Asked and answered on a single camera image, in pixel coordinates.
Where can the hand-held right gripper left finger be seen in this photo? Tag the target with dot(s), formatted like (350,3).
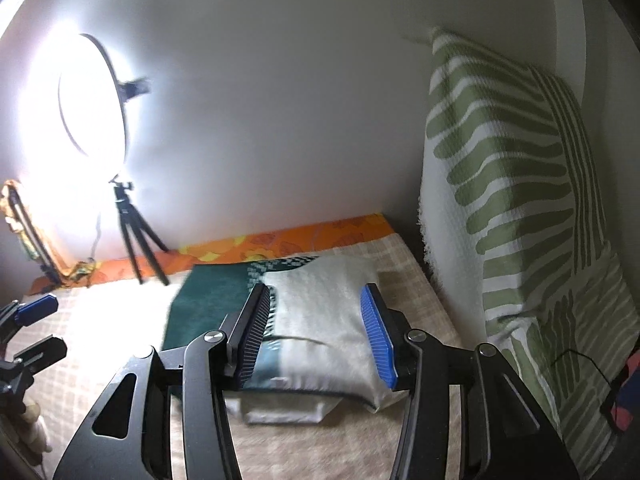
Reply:
(255,330)

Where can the green thin-striped pillow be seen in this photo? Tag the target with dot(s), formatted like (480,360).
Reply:
(575,160)

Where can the person's left hand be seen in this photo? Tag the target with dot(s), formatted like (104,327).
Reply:
(32,425)

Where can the green white tree-print t-shirt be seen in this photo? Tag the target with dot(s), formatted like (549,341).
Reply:
(320,325)

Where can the orange floral bed sheet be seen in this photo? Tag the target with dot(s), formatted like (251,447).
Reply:
(300,240)

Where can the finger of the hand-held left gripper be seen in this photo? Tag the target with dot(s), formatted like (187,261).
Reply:
(45,350)
(35,306)

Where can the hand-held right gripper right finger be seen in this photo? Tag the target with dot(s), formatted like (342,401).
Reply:
(380,330)

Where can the green striped pillow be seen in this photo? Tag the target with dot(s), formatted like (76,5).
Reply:
(490,185)

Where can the checkered beige bed sheet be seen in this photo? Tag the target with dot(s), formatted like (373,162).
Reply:
(100,320)

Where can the folded white garment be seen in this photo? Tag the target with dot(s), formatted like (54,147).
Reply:
(280,407)

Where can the red blue object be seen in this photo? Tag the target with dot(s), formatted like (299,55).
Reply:
(627,400)

